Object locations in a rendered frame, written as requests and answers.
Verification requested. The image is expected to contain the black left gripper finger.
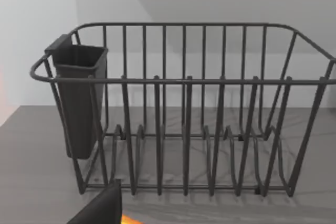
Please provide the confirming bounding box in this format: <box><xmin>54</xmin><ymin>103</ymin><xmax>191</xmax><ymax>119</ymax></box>
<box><xmin>67</xmin><ymin>178</ymin><xmax>123</xmax><ymax>224</ymax></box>

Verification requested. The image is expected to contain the orange object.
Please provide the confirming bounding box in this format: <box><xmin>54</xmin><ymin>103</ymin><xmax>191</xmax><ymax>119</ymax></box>
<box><xmin>121</xmin><ymin>214</ymin><xmax>140</xmax><ymax>224</ymax></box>

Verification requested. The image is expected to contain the dark grey cutlery holder cup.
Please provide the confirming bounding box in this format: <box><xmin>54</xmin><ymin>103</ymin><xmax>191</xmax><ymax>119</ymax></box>
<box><xmin>44</xmin><ymin>34</ymin><xmax>108</xmax><ymax>159</ymax></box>

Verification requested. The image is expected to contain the dark grey wire dish rack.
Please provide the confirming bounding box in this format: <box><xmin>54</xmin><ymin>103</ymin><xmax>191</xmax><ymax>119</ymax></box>
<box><xmin>29</xmin><ymin>22</ymin><xmax>336</xmax><ymax>197</ymax></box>

